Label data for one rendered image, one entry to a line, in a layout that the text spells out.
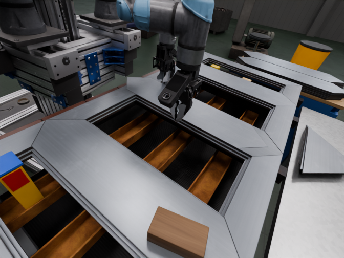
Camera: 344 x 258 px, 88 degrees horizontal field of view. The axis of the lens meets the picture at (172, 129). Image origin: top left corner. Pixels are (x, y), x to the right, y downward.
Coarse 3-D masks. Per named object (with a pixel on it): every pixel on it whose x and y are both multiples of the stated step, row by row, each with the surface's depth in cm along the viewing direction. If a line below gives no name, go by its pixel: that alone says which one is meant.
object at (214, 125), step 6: (216, 114) 79; (222, 114) 80; (228, 114) 80; (210, 120) 75; (216, 120) 76; (222, 120) 76; (228, 120) 77; (204, 126) 71; (210, 126) 72; (216, 126) 72; (222, 126) 73; (210, 132) 69; (216, 132) 70
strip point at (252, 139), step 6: (252, 126) 76; (246, 132) 72; (252, 132) 73; (246, 138) 69; (252, 138) 70; (258, 138) 70; (240, 144) 66; (246, 144) 67; (252, 144) 67; (258, 144) 67; (264, 144) 68
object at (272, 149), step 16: (224, 64) 130; (208, 80) 106; (272, 80) 117; (240, 96) 99; (112, 112) 74; (160, 112) 78; (272, 112) 88; (192, 128) 72; (256, 128) 75; (224, 144) 66; (272, 144) 69; (240, 176) 56; (96, 208) 43; (224, 208) 48; (0, 224) 39; (112, 224) 41; (16, 240) 38; (128, 240) 39; (16, 256) 35; (144, 256) 38
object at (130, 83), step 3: (132, 78) 94; (135, 78) 94; (138, 78) 95; (141, 78) 95; (144, 78) 96; (147, 78) 96; (129, 81) 91; (132, 81) 91; (135, 81) 92; (138, 81) 92; (141, 81) 93; (126, 84) 88; (129, 84) 89; (132, 84) 89; (135, 84) 89; (126, 87) 86; (129, 87) 87
